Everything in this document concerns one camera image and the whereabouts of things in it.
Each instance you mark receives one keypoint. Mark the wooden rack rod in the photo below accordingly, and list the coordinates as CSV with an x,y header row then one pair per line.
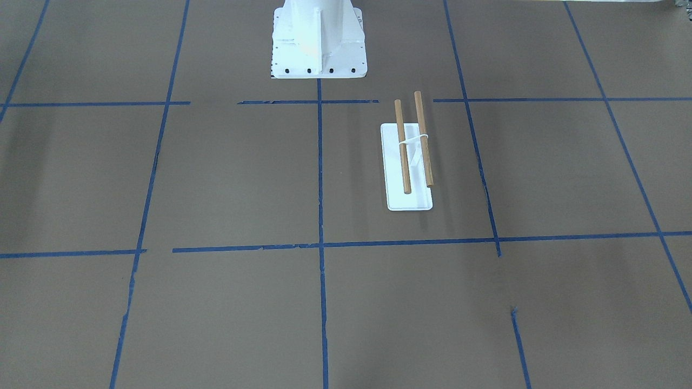
x,y
402,146
422,131

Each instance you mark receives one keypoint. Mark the white towel rack base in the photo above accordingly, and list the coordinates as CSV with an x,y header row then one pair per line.
x,y
420,198

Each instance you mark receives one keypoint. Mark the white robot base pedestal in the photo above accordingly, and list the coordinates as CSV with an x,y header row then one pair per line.
x,y
318,40

